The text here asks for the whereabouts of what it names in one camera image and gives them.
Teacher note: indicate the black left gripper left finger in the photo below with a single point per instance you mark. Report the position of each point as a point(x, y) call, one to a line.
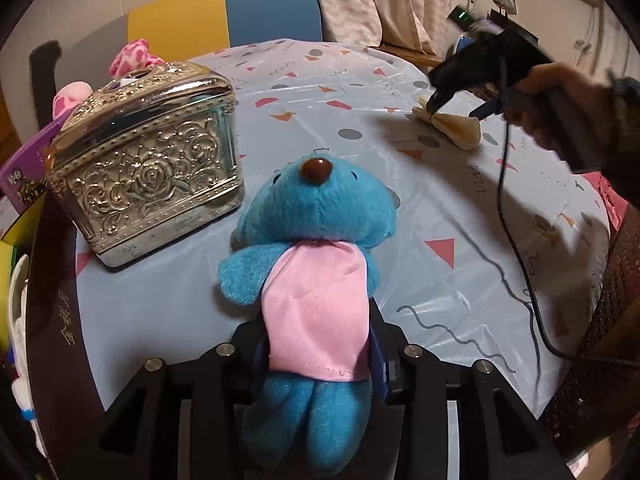
point(250, 358)

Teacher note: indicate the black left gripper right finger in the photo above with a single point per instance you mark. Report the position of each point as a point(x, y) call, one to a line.
point(386, 344)

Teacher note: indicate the beige mesh cloth roll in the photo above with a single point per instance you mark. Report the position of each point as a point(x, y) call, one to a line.
point(464, 132)

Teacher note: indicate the blue plush with pink shirt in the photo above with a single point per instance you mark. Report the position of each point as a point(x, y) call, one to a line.
point(305, 259)

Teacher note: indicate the person's right hand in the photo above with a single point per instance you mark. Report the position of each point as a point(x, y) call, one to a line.
point(566, 112)

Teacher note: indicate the patterned plastic tablecloth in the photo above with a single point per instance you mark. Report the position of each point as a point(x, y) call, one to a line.
point(478, 232)

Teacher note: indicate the silver ornate tissue box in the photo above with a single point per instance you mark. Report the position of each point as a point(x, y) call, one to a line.
point(147, 159)

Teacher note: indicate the white yellow plush toy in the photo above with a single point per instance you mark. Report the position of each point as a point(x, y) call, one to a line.
point(17, 318)

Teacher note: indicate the yellow storage box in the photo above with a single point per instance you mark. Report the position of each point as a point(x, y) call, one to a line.
point(16, 240)

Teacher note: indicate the purple picture book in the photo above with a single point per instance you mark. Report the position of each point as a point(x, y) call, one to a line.
point(22, 176)

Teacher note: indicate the pink spotted plush toy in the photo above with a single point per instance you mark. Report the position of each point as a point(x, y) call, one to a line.
point(134, 56)

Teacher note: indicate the grey yellow blue chair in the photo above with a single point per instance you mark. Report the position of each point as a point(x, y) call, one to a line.
point(176, 30)

